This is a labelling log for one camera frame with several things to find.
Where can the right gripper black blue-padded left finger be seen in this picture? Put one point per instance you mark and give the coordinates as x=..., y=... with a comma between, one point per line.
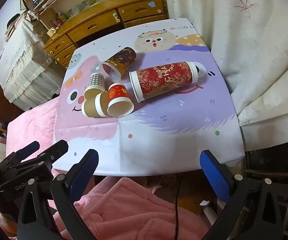
x=66, y=189

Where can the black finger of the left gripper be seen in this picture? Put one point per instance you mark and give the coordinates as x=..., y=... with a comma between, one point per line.
x=50, y=155
x=16, y=157

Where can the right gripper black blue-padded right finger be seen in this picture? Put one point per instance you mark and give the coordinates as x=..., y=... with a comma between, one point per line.
x=233, y=192

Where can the tall red gold paper cup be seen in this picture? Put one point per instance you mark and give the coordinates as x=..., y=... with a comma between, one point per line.
x=154, y=81

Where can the kraft brown paper cup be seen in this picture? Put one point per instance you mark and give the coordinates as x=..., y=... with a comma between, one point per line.
x=97, y=106

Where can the grey checkered paper cup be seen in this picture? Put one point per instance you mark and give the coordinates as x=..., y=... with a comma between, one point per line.
x=96, y=85

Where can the small red paper cup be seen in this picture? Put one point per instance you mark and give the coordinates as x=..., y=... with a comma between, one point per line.
x=120, y=103

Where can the brown patterned plastic cup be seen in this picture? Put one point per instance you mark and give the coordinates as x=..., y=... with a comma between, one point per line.
x=117, y=65

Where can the pink fluffy blanket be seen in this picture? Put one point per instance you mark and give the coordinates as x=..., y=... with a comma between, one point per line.
x=116, y=208

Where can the cartoon printed tablecloth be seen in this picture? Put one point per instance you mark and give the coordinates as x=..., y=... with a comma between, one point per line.
x=164, y=134

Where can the white lace covered furniture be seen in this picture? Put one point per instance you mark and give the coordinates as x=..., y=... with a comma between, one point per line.
x=29, y=76

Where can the white floral curtain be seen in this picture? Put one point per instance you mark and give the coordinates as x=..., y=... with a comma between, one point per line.
x=249, y=42

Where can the wooden dresser with drawers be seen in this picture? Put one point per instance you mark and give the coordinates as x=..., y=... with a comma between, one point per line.
x=102, y=15

